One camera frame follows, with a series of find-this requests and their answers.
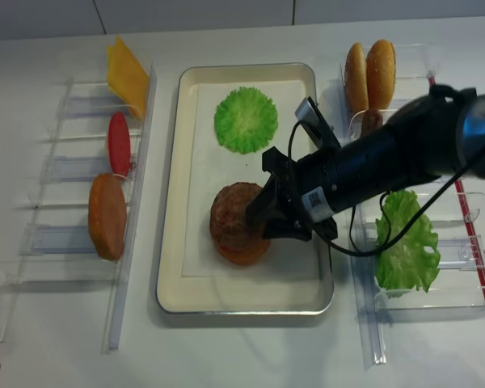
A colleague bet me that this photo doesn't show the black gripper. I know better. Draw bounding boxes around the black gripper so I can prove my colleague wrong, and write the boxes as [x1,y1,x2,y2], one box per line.
[246,147,338,244]

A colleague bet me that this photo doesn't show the brown meat patty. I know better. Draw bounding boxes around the brown meat patty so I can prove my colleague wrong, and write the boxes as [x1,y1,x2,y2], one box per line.
[209,182,265,248]

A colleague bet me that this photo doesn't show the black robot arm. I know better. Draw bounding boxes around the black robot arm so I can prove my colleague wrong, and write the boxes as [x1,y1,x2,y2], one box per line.
[246,85,485,241]

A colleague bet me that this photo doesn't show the tomato slice on bun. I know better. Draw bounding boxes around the tomato slice on bun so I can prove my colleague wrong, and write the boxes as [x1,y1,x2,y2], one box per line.
[216,240,270,257]

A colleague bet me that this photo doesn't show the round flat lettuce piece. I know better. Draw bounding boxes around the round flat lettuce piece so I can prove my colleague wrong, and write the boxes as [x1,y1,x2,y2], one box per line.
[213,86,278,154]

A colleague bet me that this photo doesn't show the dark meat patty in rack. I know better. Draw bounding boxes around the dark meat patty in rack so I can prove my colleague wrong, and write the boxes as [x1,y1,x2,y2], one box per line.
[361,109,383,137]

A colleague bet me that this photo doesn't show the green leaf lettuce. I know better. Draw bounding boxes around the green leaf lettuce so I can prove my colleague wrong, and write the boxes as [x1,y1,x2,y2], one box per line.
[375,190,441,292]

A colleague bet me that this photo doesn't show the red tomato slice in rack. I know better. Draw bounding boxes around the red tomato slice in rack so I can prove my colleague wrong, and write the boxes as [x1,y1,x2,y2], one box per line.
[107,112,131,177]

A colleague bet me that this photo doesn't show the yellow cheese slice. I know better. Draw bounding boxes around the yellow cheese slice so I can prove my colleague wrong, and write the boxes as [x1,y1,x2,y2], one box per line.
[107,36,150,120]

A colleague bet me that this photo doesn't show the bottom bun on tray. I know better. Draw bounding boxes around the bottom bun on tray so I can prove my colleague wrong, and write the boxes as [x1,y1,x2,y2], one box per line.
[214,239,271,266]

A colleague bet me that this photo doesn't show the white paper liner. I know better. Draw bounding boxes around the white paper liner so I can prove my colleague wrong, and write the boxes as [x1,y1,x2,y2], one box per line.
[182,82,317,280]

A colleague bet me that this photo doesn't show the metal baking tray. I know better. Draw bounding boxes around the metal baking tray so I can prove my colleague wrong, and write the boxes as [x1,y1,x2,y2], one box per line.
[156,63,334,315]

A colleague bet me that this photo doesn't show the brown bun half in rack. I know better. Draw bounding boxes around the brown bun half in rack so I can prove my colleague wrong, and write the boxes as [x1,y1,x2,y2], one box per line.
[88,173,127,262]

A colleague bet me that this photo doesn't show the sesame bun left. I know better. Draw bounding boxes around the sesame bun left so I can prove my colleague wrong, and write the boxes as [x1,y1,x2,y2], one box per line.
[344,42,369,114]

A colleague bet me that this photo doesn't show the sesame bun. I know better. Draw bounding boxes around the sesame bun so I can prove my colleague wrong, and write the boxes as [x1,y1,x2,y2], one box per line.
[366,40,396,110]
[344,42,369,114]

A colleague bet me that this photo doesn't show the sesame bun right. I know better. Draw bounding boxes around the sesame bun right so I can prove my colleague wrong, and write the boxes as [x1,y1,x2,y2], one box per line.
[366,40,396,110]

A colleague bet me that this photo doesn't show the clear acrylic rack right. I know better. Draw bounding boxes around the clear acrylic rack right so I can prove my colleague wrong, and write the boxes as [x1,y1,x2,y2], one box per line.
[351,44,485,368]

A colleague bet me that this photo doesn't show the clear acrylic rack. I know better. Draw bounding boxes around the clear acrylic rack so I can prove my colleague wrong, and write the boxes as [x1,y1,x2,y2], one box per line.
[351,44,485,368]
[0,71,157,354]

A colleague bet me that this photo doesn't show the clear acrylic rack left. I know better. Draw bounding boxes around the clear acrylic rack left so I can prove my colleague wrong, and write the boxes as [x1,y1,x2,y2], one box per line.
[0,71,157,354]

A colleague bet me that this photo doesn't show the black cable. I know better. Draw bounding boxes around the black cable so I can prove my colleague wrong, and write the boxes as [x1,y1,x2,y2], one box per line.
[286,120,474,257]

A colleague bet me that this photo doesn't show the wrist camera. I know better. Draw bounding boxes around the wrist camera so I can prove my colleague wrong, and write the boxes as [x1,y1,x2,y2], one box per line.
[295,96,341,150]

